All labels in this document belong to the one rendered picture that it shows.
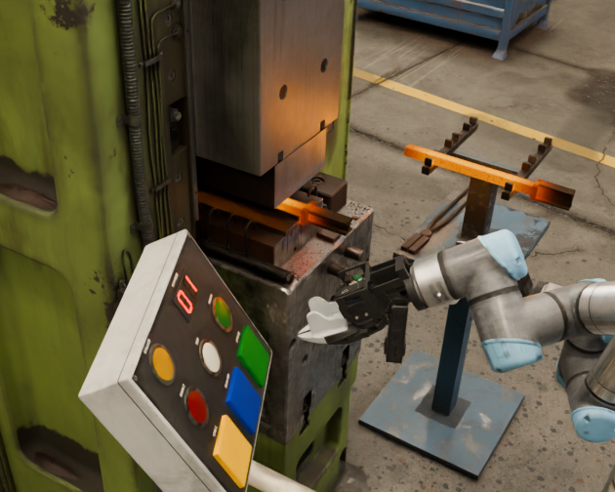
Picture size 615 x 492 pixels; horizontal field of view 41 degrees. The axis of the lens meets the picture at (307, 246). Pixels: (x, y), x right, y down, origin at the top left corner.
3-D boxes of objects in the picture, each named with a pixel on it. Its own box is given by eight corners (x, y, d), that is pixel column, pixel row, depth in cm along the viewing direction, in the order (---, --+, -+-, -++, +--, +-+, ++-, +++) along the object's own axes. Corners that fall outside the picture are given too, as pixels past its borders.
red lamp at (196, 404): (216, 412, 114) (215, 389, 111) (196, 433, 111) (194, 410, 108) (198, 403, 115) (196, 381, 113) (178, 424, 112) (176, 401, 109)
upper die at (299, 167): (324, 167, 173) (326, 126, 167) (274, 209, 158) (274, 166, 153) (166, 118, 189) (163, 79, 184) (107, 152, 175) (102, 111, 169)
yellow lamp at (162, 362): (184, 370, 110) (182, 346, 108) (161, 391, 107) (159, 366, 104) (165, 361, 111) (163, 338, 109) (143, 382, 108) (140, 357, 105)
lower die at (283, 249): (321, 227, 181) (323, 195, 176) (273, 273, 167) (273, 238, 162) (170, 176, 198) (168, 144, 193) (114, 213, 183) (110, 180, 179)
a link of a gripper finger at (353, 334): (324, 323, 127) (375, 306, 125) (329, 331, 128) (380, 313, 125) (322, 343, 124) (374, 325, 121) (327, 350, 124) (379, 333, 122)
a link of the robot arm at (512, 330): (576, 349, 114) (549, 275, 116) (510, 370, 110) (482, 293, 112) (546, 359, 121) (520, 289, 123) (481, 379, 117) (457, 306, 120)
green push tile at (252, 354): (270, 355, 137) (248, 324, 133) (264, 386, 131) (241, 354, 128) (261, 358, 137) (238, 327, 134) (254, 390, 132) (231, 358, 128)
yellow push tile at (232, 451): (252, 446, 121) (226, 413, 117) (244, 487, 115) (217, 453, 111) (242, 449, 122) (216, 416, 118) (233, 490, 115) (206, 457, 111)
